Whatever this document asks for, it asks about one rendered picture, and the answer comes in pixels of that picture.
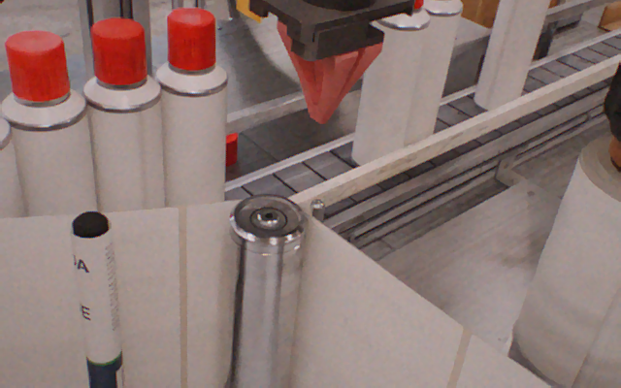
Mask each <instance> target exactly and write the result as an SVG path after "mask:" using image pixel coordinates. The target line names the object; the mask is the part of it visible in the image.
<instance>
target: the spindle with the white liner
mask: <svg viewBox="0 0 621 388"><path fill-rule="evenodd" d="M604 111H605V116H606V118H608V119H609V120H610V130H611V133H612V135H613V136H605V137H601V138H598V139H596V140H593V141H591V142H590V144H589V145H587V146H586V147H585V148H584V149H582V151H581V153H579V156H578V159H577V162H576V165H575V169H574V172H573V175H572V179H571V182H570V184H569V187H568V189H567V191H566V194H564V197H563V199H562V201H561V204H560V207H559V209H558V212H557V215H556V218H555V222H554V225H553V228H552V231H551V233H550V235H549V237H548V240H547V242H546V244H545V247H544V248H543V251H542V253H541V256H540V259H539V263H538V266H537V270H536V273H535V276H534V278H533V280H532V283H531V285H530V288H529V290H528V292H527V295H526V297H525V302H524V305H523V308H522V310H521V311H520V312H519V314H518V315H517V317H516V319H515V322H513V324H514V325H512V329H513V330H511V332H512V336H510V337H509V338H508V339H507V341H506V342H505V344H504V346H503V350H502V353H503V354H505V355H506V356H508V357H509V358H511V359H512V360H514V361H515V362H517V364H518V365H520V366H521V367H524V368H525V369H527V370H528V371H529V372H531V373H533V374H534V375H537V376H538V378H539V379H541V380H542V381H544V382H545V383H547V384H548V385H549V386H552V387H553V388H621V60H620V63H619V65H618V68H617V71H615V73H614V76H613V80H612V82H611V85H610V87H609V91H608V93H607V94H606V97H605V100H604Z"/></svg>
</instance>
